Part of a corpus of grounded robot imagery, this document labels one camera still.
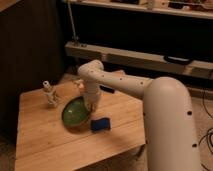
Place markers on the wooden table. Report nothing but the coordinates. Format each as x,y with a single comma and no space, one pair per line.
45,144

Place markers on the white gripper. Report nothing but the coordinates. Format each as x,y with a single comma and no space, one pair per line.
92,98

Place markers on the white figurine bottle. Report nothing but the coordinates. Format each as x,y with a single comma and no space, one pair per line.
50,93

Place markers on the wooden upper shelf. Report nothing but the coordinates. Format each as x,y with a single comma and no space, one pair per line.
148,7

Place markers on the wooden lower shelf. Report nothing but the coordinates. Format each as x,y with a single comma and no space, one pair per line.
137,59

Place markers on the black handle on shelf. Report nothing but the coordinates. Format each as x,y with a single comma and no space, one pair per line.
179,61

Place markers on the white cup with contents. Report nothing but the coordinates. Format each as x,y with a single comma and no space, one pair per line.
80,84

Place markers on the metal stand pole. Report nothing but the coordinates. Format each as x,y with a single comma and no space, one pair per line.
74,37

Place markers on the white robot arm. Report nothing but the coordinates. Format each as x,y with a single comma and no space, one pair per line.
169,124

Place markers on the blue sponge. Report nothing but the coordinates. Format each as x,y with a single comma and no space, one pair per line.
100,124

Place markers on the wooden shelf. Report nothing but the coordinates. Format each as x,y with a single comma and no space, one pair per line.
148,7
137,59

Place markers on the green ceramic bowl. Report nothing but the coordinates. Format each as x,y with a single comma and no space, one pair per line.
75,114

